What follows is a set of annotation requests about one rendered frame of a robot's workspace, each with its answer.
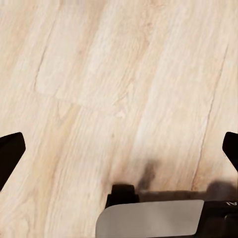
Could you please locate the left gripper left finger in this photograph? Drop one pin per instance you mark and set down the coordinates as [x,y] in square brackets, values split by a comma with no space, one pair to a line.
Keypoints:
[12,148]

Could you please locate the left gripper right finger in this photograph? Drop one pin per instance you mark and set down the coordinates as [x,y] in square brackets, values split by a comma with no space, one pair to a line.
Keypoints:
[230,148]

